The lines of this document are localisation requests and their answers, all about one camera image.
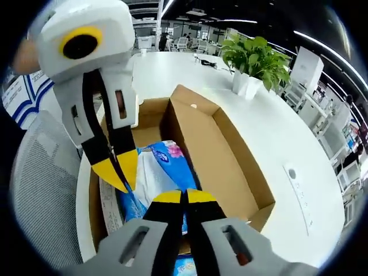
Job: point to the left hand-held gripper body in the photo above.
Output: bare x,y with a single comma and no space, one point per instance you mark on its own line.
112,26

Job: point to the row of white office chairs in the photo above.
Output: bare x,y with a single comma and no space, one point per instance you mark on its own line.
296,96

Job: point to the metal storage shelf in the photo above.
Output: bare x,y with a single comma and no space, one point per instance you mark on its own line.
159,26

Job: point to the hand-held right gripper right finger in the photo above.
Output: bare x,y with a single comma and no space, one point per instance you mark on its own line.
207,230

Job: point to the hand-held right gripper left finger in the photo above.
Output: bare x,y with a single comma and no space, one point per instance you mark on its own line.
161,230

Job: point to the grey mesh office chair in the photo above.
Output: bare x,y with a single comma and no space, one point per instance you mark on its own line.
43,178

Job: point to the potted green plant white pot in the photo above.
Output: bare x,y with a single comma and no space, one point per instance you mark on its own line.
253,60

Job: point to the blue white flower tissue pack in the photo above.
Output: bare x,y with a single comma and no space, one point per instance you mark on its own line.
161,172

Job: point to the brown cardboard shoe box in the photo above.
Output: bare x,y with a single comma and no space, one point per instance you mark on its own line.
215,143

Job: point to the blue wet wipes pack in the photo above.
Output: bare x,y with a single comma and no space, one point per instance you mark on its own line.
130,205

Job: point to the person's left hand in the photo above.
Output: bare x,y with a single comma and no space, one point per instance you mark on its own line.
27,57

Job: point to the blue white wall poster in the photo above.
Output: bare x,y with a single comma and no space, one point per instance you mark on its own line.
26,97

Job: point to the white square pillar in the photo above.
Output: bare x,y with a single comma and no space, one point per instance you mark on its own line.
307,66

